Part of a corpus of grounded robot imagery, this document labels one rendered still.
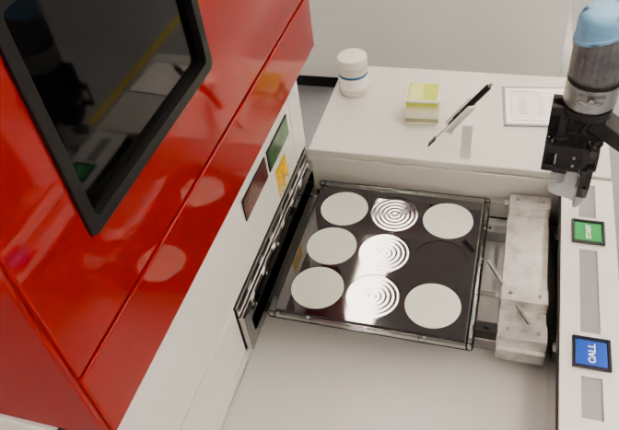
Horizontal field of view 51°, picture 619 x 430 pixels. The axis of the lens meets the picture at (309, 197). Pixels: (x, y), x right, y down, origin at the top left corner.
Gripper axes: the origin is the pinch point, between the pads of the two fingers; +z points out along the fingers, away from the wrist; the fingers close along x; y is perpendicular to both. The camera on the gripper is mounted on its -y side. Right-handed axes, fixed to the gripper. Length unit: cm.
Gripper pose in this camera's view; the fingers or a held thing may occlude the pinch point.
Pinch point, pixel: (579, 201)
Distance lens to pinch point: 119.7
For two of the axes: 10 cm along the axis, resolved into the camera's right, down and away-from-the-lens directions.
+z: 1.1, 7.2, 6.8
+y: -9.3, -1.7, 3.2
